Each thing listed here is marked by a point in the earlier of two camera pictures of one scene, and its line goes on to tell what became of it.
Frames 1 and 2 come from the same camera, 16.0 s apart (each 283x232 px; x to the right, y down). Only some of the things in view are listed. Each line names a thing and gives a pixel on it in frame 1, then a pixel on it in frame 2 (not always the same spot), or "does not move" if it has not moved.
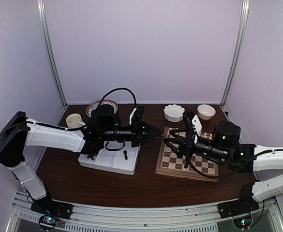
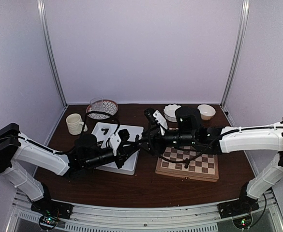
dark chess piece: x=186 y=164 does not move
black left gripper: x=136 y=140 -> x=122 y=152
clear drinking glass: x=94 y=103 does not move
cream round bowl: x=205 y=112 does not move
